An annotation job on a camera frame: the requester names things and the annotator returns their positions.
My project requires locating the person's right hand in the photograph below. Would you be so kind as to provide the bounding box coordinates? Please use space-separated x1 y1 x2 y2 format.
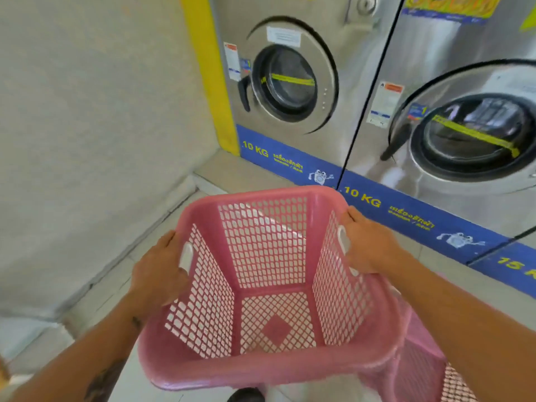
338 206 406 275

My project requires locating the person's left hand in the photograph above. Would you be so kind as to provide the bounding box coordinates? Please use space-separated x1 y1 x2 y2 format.
129 230 190 319

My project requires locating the pink plastic laundry basket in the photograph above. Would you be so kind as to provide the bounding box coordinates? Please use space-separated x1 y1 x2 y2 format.
359 272 479 402
137 185 406 391

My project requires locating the person's right forearm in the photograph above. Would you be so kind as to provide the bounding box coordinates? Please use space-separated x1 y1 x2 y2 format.
379 249 536 402

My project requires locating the person's left forearm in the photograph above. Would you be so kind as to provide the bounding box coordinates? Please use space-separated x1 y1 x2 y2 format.
8 294 165 402

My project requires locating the white warning label sticker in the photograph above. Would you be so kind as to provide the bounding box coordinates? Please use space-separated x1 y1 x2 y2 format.
366 81 405 130
223 42 242 82

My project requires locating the steel front-load washing machine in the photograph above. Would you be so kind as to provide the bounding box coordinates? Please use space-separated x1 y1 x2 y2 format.
208 0 406 191
336 0 536 265

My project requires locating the round steel washer door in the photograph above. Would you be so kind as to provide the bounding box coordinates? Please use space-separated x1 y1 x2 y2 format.
245 16 339 135
387 59 536 197

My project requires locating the steel washing machine blue base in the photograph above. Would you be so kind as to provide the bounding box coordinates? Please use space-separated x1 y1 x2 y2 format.
466 236 536 300

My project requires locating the person's dark shoe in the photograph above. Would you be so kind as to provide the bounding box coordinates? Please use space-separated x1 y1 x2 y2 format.
227 387 265 402

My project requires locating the white rectangular door label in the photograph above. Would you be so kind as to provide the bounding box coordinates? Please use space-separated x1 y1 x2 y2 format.
266 26 302 49

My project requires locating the yellow and blue panel sticker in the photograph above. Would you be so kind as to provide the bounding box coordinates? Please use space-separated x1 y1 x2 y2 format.
400 0 504 25

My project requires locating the black washer door handle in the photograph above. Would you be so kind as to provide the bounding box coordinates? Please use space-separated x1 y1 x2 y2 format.
380 123 413 162
237 75 253 113

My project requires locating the yellow wall trim panel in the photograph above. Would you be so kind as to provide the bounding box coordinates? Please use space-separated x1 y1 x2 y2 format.
179 0 240 157

